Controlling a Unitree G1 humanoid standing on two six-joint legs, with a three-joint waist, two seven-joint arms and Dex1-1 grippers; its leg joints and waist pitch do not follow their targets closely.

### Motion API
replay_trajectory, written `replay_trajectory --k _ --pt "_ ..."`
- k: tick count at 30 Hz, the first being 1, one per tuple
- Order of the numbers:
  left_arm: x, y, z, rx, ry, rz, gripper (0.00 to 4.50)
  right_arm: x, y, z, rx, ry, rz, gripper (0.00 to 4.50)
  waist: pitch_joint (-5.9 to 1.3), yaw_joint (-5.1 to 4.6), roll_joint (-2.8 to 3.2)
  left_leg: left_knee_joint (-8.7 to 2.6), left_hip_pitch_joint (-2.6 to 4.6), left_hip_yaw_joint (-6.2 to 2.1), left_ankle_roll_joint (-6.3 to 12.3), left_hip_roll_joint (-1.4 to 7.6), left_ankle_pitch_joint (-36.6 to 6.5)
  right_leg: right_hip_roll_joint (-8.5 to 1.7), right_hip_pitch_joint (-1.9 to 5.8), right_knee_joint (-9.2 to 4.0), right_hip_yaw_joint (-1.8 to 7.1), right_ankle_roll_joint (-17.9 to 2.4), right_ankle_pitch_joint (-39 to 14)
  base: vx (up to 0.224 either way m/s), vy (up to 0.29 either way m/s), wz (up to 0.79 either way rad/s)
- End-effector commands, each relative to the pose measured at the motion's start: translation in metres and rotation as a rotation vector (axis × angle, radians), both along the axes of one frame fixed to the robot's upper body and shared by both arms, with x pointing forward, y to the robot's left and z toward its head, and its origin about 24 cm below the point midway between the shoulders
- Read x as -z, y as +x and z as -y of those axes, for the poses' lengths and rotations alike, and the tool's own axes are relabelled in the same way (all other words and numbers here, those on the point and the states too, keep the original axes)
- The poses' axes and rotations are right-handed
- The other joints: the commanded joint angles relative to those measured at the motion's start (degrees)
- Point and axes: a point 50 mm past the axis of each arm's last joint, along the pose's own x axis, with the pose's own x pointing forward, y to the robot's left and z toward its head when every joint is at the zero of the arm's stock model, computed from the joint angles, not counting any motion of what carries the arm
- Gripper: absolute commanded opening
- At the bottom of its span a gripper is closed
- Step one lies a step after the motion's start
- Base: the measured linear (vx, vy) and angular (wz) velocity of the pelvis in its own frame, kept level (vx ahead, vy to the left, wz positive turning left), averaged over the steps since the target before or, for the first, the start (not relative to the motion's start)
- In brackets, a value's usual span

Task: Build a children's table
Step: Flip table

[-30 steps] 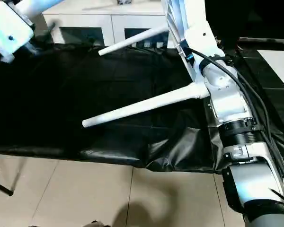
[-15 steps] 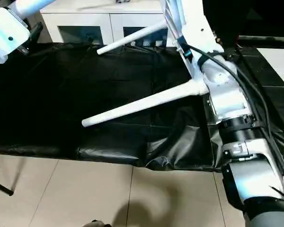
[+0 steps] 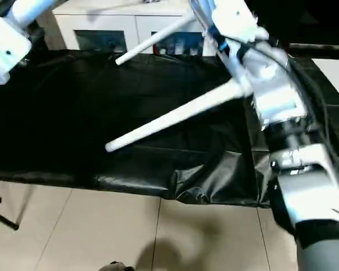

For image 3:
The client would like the white plastic table leg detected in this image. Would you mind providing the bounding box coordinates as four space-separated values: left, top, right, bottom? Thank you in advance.
105 77 255 154
11 0 57 28
115 12 197 66

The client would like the grey curtain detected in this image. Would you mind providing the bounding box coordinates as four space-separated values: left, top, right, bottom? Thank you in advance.
31 5 68 51

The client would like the white sideboard cabinet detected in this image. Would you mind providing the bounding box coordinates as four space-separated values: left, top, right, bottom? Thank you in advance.
52 0 212 56

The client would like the black work mat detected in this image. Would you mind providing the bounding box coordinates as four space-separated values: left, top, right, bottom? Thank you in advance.
0 47 339 209

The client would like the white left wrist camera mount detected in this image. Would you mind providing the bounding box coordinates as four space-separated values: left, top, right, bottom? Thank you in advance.
0 15 33 86

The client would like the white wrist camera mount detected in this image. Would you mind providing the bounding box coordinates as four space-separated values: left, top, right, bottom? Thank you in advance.
211 0 270 82
0 15 33 86

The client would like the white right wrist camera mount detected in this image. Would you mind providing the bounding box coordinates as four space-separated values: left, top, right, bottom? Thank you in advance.
211 0 270 82

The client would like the black folding table frame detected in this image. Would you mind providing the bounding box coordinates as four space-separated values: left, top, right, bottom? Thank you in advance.
0 183 36 231

